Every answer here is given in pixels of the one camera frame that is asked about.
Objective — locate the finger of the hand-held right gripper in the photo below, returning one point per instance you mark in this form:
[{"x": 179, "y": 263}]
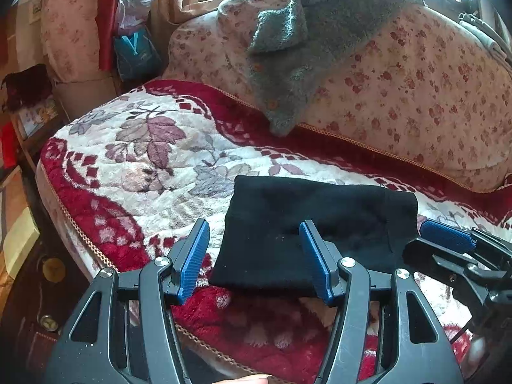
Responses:
[
  {"x": 446, "y": 236},
  {"x": 432, "y": 254}
]

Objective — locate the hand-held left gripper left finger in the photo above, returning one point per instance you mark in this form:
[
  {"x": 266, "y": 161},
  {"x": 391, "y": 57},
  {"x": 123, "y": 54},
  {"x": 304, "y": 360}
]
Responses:
[{"x": 194, "y": 260}]

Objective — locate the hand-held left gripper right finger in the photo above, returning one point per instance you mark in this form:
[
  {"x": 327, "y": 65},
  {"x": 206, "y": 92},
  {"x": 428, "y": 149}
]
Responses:
[{"x": 316, "y": 264}]

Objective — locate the black pants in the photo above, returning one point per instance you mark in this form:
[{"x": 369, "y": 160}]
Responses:
[{"x": 288, "y": 228}]

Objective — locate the person's left hand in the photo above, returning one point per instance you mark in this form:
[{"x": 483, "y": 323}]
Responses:
[{"x": 248, "y": 380}]

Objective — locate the red and white floral blanket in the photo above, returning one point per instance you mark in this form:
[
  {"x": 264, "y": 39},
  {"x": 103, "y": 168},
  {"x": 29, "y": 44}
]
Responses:
[{"x": 160, "y": 168}]

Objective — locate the dark wooden cabinet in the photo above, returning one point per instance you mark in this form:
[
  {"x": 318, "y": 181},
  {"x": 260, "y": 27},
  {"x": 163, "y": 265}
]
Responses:
[{"x": 28, "y": 308}]

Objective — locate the folded grey cloth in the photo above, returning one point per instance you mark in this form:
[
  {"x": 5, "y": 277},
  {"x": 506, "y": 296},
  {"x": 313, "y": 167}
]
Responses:
[{"x": 486, "y": 34}]

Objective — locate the teal bag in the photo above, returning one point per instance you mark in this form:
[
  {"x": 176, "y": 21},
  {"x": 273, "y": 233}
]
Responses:
[{"x": 138, "y": 56}]

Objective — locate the printed picture box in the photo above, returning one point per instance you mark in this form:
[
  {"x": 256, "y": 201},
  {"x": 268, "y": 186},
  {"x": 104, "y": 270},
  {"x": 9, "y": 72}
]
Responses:
[{"x": 38, "y": 114}]

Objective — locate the dark red cloth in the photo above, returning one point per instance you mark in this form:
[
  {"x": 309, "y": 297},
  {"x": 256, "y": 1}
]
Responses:
[{"x": 28, "y": 86}]

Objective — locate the grey fleece towel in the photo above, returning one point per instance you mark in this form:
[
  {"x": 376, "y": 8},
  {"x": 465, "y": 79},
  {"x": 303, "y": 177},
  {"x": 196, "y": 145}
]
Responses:
[{"x": 332, "y": 20}]

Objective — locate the clear plastic bag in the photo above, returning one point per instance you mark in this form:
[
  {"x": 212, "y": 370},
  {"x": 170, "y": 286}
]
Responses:
[{"x": 134, "y": 12}]

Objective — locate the floral curtain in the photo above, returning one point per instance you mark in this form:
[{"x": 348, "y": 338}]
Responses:
[{"x": 68, "y": 28}]

